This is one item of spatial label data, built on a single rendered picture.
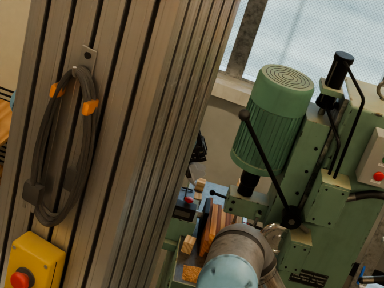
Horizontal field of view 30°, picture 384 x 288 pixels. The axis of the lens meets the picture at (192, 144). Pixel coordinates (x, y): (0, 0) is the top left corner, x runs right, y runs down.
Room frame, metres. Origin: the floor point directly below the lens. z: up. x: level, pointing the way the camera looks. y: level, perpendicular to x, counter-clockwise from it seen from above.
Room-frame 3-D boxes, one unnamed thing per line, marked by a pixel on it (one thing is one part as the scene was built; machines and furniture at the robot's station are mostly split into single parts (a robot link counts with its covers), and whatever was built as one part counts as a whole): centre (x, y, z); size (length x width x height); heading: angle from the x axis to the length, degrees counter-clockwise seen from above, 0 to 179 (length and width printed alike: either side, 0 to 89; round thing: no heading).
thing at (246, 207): (2.00, -0.23, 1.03); 0.14 x 0.07 x 0.09; 94
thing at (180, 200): (1.97, -0.02, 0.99); 0.13 x 0.11 x 0.06; 4
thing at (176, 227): (1.97, -0.02, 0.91); 0.15 x 0.14 x 0.09; 4
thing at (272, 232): (1.88, -0.35, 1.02); 0.12 x 0.03 x 0.12; 94
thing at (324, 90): (2.01, -0.35, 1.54); 0.08 x 0.08 x 0.17; 4
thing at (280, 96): (2.00, -0.21, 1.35); 0.18 x 0.18 x 0.31
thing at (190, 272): (1.73, -0.14, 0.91); 0.10 x 0.07 x 0.02; 94
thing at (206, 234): (1.95, -0.13, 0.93); 0.25 x 0.01 x 0.07; 4
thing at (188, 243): (1.84, -0.09, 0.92); 0.04 x 0.03 x 0.04; 173
